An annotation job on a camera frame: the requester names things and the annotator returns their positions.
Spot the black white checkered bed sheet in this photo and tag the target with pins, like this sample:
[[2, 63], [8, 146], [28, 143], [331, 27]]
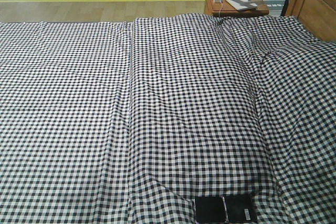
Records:
[[64, 122]]

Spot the checkered duvet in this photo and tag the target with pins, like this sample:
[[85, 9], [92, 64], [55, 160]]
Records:
[[231, 106]]

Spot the wooden nightstand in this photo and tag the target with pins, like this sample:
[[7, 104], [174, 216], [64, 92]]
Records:
[[224, 9]]

